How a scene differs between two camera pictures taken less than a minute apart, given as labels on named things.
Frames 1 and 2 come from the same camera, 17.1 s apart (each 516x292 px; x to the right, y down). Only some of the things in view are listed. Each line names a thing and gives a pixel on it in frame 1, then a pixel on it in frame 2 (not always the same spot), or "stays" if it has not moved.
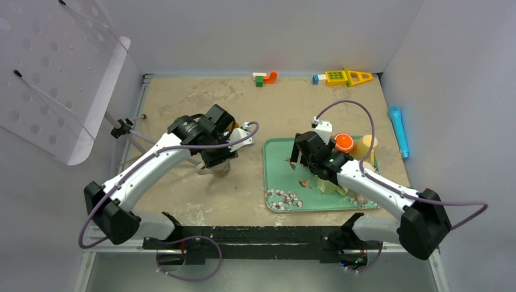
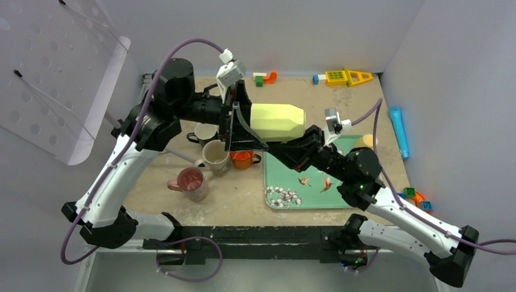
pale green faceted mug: (327, 187) to (276, 122)
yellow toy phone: (347, 77) stays
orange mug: (344, 143) to (243, 160)
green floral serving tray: (290, 186) stays
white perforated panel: (59, 61) stays
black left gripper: (210, 160) to (241, 136)
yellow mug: (361, 147) stays
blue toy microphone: (396, 115) stays
